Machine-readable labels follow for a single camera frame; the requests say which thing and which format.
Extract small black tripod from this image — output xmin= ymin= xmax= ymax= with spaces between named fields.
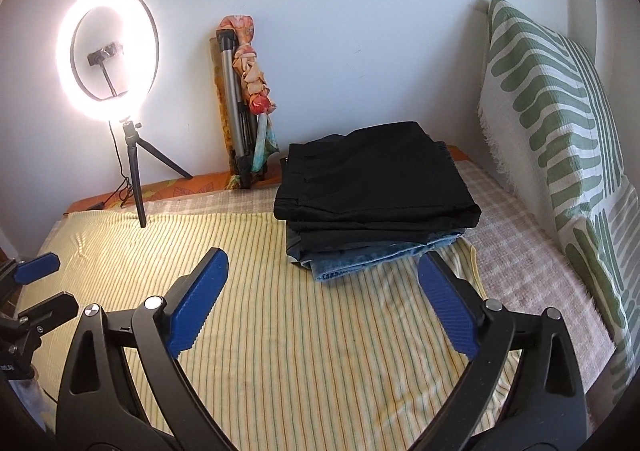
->
xmin=120 ymin=118 xmax=195 ymax=228

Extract black pants with yellow lines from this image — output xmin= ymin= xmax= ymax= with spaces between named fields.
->
xmin=273 ymin=121 xmax=482 ymax=234

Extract green patterned white pillow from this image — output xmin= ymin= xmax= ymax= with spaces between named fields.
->
xmin=557 ymin=176 xmax=640 ymax=382
xmin=477 ymin=0 xmax=631 ymax=252

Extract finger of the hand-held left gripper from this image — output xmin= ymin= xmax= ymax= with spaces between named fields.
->
xmin=17 ymin=291 xmax=80 ymax=332
xmin=0 ymin=252 xmax=61 ymax=303

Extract white ring light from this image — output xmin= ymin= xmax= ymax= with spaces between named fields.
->
xmin=56 ymin=0 xmax=161 ymax=123

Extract person's left leg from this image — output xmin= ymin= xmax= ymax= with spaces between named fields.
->
xmin=12 ymin=377 xmax=43 ymax=434

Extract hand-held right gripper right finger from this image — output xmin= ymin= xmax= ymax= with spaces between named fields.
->
xmin=415 ymin=251 xmax=587 ymax=451

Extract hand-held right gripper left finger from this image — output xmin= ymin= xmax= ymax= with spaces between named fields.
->
xmin=55 ymin=247 xmax=241 ymax=451

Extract black phone holder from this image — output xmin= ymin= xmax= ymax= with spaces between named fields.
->
xmin=87 ymin=42 xmax=130 ymax=99

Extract folded tripod with colourful cloth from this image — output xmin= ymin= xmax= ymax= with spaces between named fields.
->
xmin=220 ymin=15 xmax=282 ymax=172

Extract folded silver tripod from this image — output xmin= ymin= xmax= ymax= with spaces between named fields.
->
xmin=215 ymin=30 xmax=268 ymax=189

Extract folded blue jeans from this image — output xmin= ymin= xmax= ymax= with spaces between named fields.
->
xmin=305 ymin=238 xmax=463 ymax=283

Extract folded dark grey pants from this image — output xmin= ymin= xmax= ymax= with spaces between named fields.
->
xmin=285 ymin=226 xmax=466 ymax=264

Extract black ring light cable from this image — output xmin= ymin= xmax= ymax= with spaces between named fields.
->
xmin=87 ymin=124 xmax=135 ymax=212

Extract yellow striped blanket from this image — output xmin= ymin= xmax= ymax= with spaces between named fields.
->
xmin=12 ymin=208 xmax=521 ymax=451

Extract orange patterned bed sheet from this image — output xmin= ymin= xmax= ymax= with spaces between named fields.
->
xmin=62 ymin=146 xmax=471 ymax=217

